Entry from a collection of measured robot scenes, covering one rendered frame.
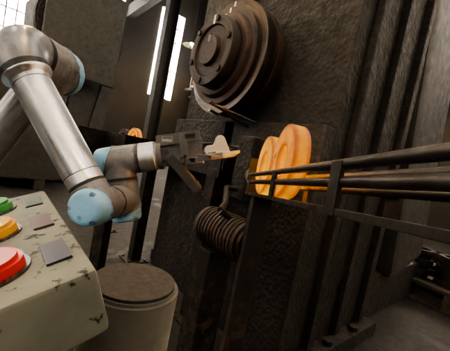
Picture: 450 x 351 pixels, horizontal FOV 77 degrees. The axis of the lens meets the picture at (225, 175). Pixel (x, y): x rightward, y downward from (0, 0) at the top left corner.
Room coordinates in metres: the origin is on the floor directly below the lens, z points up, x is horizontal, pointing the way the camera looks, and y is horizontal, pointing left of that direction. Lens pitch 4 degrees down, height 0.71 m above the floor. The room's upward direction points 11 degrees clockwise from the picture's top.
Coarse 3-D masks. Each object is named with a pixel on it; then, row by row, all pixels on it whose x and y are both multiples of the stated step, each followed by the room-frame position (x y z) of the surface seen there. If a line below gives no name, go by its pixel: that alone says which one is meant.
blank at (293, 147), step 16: (288, 128) 0.59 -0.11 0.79; (304, 128) 0.57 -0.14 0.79; (288, 144) 0.57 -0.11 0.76; (304, 144) 0.53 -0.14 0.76; (272, 160) 0.67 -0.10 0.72; (288, 160) 0.55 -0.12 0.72; (304, 160) 0.52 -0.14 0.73; (288, 176) 0.53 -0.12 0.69; (304, 176) 0.53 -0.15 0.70; (288, 192) 0.55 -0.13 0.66
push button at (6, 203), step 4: (0, 200) 0.29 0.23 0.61; (4, 200) 0.29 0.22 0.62; (8, 200) 0.30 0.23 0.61; (0, 204) 0.29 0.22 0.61; (4, 204) 0.29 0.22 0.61; (8, 204) 0.29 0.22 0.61; (12, 204) 0.30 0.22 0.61; (0, 208) 0.28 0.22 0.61; (4, 208) 0.29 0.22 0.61; (8, 208) 0.29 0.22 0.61; (0, 212) 0.28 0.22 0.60
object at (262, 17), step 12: (240, 0) 1.18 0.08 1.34; (252, 0) 1.13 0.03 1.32; (264, 12) 1.07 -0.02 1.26; (264, 24) 1.06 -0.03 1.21; (264, 36) 1.05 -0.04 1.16; (276, 36) 1.08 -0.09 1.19; (264, 48) 1.04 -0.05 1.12; (276, 48) 1.08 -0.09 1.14; (264, 60) 1.04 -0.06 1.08; (252, 72) 1.07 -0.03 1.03; (264, 72) 1.07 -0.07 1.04; (252, 84) 1.06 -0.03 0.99; (264, 84) 1.10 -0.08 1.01; (240, 96) 1.10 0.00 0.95; (252, 96) 1.12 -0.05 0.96; (204, 108) 1.27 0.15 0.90; (216, 108) 1.20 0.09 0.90; (228, 108) 1.14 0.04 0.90; (240, 108) 1.16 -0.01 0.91
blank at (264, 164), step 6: (270, 138) 0.73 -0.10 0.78; (276, 138) 0.73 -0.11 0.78; (264, 144) 0.79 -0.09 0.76; (270, 144) 0.72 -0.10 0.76; (276, 144) 0.70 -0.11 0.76; (264, 150) 0.78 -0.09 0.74; (270, 150) 0.71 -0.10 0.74; (264, 156) 0.78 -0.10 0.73; (270, 156) 0.69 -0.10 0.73; (258, 162) 0.82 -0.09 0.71; (264, 162) 0.79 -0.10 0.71; (270, 162) 0.68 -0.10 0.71; (258, 168) 0.80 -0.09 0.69; (264, 168) 0.79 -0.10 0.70; (258, 186) 0.75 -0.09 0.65; (264, 186) 0.70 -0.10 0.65; (258, 192) 0.74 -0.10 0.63; (264, 192) 0.72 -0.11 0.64
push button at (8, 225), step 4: (0, 220) 0.24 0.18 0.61; (4, 220) 0.24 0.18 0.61; (8, 220) 0.24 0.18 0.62; (12, 220) 0.25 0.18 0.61; (0, 224) 0.23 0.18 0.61; (4, 224) 0.23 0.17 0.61; (8, 224) 0.23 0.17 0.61; (12, 224) 0.24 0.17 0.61; (16, 224) 0.24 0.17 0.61; (0, 228) 0.23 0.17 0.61; (4, 228) 0.23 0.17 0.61; (8, 228) 0.23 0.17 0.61; (12, 228) 0.23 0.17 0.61; (16, 228) 0.24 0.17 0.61; (0, 232) 0.22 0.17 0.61; (4, 232) 0.23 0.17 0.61; (8, 232) 0.23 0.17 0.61; (12, 232) 0.23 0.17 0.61; (0, 236) 0.22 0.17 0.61; (4, 236) 0.23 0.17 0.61
